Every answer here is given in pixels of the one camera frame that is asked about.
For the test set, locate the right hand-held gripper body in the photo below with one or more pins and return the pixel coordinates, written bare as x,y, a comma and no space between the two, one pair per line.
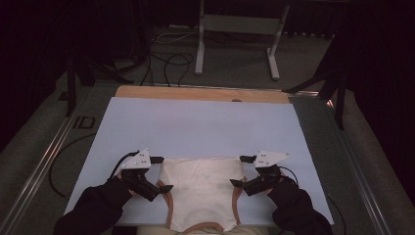
265,179

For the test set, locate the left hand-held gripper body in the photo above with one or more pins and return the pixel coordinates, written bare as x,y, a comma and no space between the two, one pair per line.
140,182

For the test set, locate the cream baby bodysuit brown trim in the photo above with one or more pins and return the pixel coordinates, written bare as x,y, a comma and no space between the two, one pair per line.
202,192

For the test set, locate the person's right hand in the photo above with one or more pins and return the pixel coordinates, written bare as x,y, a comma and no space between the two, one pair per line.
281,183

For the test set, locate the person's left hand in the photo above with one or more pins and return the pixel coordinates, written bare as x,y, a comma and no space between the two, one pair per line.
123,178

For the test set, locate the light blue table mat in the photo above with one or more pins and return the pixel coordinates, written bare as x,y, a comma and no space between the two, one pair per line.
195,127

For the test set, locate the black tripod stand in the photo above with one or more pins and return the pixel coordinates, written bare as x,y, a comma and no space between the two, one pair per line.
337,88
83,70

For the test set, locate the silver metal floor rail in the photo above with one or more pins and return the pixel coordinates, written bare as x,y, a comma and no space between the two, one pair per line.
355,176
42,163

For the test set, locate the white metal stand frame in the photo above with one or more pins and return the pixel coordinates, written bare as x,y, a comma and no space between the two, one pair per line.
239,24

